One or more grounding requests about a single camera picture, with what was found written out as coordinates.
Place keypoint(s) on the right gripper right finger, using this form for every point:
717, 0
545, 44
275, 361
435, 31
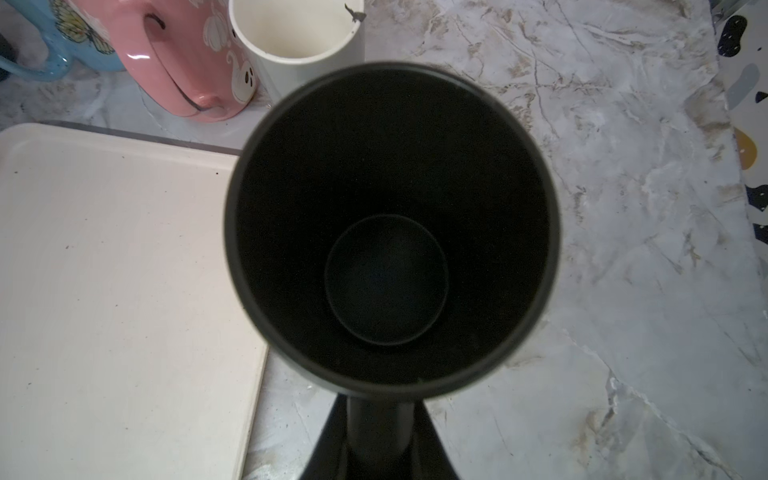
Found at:
429, 460

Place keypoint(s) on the grey handleless cup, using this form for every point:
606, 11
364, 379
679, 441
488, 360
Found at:
293, 42

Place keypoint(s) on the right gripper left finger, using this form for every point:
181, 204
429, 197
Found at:
329, 459

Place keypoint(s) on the black mug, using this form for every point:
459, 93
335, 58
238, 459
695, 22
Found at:
393, 233

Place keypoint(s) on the light blue yellow-inside mug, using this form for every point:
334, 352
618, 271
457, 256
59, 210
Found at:
68, 35

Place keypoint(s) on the beige rectangular tray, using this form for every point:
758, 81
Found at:
125, 351

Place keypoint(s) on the pink glass mug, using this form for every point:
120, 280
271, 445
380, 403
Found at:
184, 54

